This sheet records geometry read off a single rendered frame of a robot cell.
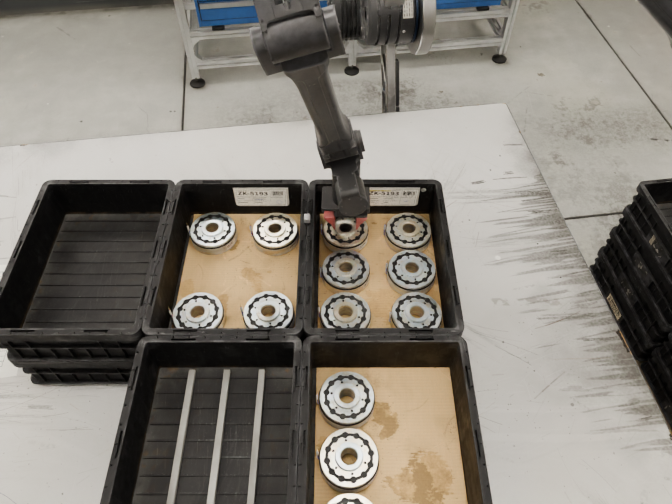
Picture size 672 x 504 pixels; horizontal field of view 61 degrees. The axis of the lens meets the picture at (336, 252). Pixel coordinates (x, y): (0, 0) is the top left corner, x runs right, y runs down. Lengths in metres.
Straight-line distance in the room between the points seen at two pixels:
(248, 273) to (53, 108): 2.21
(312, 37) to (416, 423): 0.70
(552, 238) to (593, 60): 2.14
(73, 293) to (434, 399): 0.79
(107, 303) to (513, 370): 0.89
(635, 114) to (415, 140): 1.76
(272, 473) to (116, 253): 0.62
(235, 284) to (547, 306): 0.73
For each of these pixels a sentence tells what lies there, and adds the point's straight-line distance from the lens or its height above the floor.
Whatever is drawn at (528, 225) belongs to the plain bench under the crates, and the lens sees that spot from 1.58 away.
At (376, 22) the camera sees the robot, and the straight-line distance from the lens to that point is 1.38.
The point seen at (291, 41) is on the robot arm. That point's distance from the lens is 0.73.
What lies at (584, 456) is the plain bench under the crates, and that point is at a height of 0.70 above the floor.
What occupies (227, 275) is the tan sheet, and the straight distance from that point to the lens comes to 1.26.
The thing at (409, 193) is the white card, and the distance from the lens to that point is 1.31.
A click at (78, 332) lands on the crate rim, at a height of 0.93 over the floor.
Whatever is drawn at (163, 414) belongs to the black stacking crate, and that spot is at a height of 0.83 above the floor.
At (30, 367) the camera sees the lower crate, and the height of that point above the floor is 0.80.
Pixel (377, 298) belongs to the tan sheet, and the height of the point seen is 0.83.
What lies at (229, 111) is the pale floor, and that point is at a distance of 3.01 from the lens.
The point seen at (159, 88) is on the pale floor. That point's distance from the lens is 3.25.
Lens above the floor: 1.85
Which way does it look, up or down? 53 degrees down
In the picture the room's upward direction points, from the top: straight up
